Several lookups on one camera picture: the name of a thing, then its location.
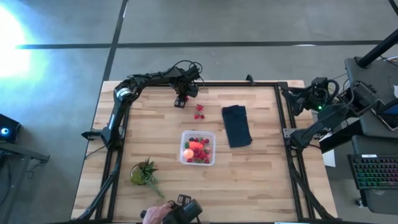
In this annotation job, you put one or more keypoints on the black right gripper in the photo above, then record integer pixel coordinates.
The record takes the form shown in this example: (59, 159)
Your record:
(317, 99)

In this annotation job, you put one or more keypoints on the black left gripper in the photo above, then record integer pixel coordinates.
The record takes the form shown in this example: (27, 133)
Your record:
(188, 89)

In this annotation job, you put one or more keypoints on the clear plastic tupperware container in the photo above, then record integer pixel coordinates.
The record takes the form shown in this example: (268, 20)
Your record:
(182, 137)

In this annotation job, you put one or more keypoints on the orange carrot green top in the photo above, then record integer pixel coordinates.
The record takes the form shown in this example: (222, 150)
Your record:
(196, 145)

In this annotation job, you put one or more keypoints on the orange pink peach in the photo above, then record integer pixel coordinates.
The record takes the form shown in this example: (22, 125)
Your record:
(188, 153)

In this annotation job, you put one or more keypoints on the small pink fruit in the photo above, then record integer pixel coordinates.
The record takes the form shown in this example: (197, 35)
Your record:
(207, 150)

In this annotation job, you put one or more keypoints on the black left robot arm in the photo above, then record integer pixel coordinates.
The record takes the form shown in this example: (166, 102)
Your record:
(115, 118)

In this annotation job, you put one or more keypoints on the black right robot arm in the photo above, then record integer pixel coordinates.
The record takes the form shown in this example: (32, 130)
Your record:
(320, 129)

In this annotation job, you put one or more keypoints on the dark blue folded cloth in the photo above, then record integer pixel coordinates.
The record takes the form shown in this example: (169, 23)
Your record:
(236, 126)

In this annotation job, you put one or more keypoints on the white paper sheet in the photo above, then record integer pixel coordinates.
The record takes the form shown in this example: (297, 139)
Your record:
(329, 158)

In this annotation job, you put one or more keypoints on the grey desk top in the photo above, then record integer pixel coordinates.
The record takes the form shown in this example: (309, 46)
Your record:
(373, 74)

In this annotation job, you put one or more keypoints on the green potted succulent plant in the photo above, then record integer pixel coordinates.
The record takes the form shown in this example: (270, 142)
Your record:
(143, 173)

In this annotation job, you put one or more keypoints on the dark phone white edge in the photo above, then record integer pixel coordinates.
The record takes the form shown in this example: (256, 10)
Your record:
(385, 119)

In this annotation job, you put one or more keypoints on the black round pole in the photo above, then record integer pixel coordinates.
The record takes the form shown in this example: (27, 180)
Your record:
(376, 51)

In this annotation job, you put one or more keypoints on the black backlit keyboard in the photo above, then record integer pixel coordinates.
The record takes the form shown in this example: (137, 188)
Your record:
(373, 172)

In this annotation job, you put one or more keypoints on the black handheld device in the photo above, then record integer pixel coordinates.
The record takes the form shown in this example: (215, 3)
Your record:
(186, 211)

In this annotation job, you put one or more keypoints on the person's hand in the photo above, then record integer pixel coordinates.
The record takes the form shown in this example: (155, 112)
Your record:
(155, 214)

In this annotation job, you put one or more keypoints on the black box blue light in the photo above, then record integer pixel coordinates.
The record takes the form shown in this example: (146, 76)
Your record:
(12, 124)

